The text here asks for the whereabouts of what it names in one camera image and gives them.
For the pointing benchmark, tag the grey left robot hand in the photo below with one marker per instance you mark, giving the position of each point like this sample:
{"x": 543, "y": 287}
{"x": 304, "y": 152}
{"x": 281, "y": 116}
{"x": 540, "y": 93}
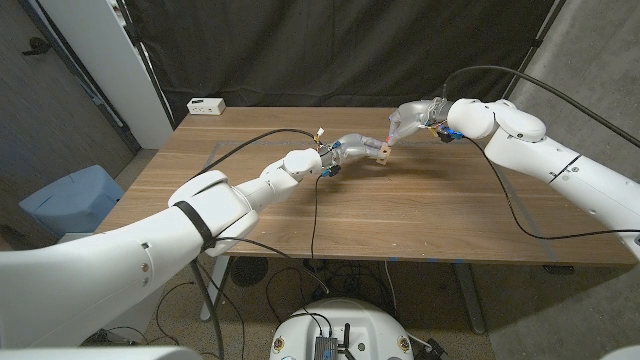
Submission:
{"x": 350, "y": 146}

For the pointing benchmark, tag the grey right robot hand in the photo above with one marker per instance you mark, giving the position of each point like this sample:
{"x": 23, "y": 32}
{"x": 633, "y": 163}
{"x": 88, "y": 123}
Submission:
{"x": 417, "y": 116}

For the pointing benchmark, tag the small wooden block with holes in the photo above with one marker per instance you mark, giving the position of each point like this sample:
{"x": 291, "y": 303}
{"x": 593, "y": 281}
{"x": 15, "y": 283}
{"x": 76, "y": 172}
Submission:
{"x": 383, "y": 154}

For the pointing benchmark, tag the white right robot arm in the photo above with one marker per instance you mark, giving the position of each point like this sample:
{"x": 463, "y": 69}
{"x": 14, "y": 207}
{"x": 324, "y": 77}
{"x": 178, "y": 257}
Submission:
{"x": 535, "y": 145}

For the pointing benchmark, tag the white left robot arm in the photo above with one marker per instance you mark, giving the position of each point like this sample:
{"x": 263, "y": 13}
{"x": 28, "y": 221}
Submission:
{"x": 100, "y": 280}

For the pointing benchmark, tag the black backdrop curtain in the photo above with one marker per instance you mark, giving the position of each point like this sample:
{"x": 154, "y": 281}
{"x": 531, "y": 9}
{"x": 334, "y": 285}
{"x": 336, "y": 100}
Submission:
{"x": 325, "y": 50}

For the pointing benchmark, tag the white power strip box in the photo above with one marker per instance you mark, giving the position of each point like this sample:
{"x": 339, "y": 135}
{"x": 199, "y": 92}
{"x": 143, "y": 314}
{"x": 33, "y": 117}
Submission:
{"x": 206, "y": 106}

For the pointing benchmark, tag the round black floor fan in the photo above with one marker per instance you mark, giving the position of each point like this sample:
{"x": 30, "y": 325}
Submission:
{"x": 250, "y": 272}

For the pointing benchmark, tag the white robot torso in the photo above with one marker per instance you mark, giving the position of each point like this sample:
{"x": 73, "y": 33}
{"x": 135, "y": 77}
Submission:
{"x": 370, "y": 325}

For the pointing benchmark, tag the grey table leg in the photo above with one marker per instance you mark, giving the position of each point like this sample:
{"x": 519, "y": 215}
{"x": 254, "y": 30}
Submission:
{"x": 470, "y": 300}

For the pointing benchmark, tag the grey device on torso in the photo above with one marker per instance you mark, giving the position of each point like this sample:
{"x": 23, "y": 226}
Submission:
{"x": 326, "y": 349}

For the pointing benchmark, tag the white table leg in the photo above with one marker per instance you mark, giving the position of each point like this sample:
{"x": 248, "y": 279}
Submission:
{"x": 210, "y": 305}

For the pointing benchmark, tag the white cabinet panel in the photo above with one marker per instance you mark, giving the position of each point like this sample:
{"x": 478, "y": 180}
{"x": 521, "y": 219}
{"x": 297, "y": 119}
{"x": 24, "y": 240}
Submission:
{"x": 115, "y": 65}

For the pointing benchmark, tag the blue plastic bin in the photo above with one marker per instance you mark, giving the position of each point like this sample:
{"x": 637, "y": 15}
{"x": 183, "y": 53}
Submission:
{"x": 70, "y": 200}

